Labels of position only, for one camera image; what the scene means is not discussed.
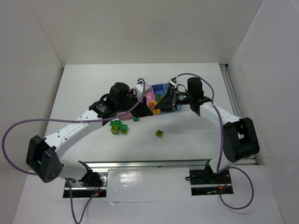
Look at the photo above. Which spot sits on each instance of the aluminium side rail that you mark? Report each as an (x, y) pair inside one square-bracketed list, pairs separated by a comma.
[(235, 106)]

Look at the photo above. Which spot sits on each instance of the light blue bin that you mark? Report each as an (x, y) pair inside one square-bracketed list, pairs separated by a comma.
[(178, 108)]

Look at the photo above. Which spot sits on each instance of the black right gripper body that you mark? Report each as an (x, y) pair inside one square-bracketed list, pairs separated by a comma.
[(173, 98)]

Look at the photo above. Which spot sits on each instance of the lime lego in blue bin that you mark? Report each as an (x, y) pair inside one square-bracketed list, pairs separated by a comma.
[(159, 97)]

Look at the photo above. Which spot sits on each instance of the lime square lego brick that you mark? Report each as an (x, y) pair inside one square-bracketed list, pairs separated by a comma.
[(159, 133)]

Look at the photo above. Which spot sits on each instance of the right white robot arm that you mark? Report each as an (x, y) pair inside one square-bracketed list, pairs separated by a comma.
[(238, 135)]

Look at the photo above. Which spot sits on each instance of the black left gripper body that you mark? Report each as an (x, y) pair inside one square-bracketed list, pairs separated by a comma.
[(142, 108)]

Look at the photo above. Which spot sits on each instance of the green square lego brick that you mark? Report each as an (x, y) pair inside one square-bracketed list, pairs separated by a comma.
[(124, 127)]

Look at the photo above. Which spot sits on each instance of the large pink bin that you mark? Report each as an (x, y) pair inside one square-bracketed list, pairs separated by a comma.
[(124, 116)]

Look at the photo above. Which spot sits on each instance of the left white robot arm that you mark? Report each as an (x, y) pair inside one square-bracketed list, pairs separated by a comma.
[(44, 155)]

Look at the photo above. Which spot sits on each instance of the long green lego brick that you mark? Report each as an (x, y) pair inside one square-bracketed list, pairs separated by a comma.
[(115, 123)]

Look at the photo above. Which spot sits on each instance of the narrow pink bin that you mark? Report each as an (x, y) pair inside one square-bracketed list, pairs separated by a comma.
[(149, 97)]

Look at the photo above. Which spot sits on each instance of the aluminium front rail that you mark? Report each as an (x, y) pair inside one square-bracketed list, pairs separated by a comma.
[(146, 164)]

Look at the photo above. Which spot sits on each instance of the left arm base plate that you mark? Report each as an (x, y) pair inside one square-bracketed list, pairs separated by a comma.
[(97, 185)]

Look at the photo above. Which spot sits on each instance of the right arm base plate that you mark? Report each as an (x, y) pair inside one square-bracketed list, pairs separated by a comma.
[(203, 185)]

